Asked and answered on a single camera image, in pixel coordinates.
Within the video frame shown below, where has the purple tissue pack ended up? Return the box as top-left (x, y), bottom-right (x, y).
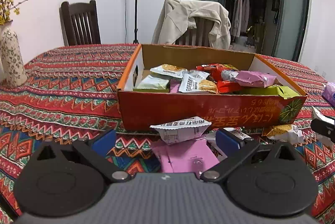
top-left (322, 82), bottom-right (335, 107)

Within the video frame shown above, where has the chair with beige jacket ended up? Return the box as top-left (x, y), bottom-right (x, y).
top-left (175, 18), bottom-right (214, 47)

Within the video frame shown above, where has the red orange snack bag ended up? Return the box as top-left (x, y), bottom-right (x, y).
top-left (196, 64), bottom-right (242, 94)

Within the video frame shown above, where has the green white protein bar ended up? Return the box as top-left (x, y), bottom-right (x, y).
top-left (206, 128), bottom-right (253, 160)

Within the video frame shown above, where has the pale green snack packet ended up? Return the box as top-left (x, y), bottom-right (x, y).
top-left (133, 75), bottom-right (170, 93)

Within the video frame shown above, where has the orange cardboard pumpkin box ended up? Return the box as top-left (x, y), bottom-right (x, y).
top-left (117, 44), bottom-right (307, 131)

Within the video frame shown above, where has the beige jacket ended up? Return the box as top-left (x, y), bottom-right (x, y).
top-left (152, 0), bottom-right (231, 49)

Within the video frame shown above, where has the patterned red tablecloth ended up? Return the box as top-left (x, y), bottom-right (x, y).
top-left (1, 44), bottom-right (334, 223)

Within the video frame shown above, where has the floral ceramic vase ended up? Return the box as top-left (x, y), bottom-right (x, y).
top-left (1, 21), bottom-right (27, 89)

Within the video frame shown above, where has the pink snack packet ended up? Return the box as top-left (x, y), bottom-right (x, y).
top-left (151, 137), bottom-right (219, 176)
top-left (234, 71), bottom-right (277, 88)

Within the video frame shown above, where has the white yellow cracker packet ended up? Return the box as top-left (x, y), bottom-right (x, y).
top-left (262, 124), bottom-right (304, 145)
top-left (150, 64), bottom-right (188, 79)
top-left (178, 74), bottom-right (218, 94)

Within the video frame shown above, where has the dark wooden chair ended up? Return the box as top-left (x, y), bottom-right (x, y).
top-left (60, 0), bottom-right (101, 46)

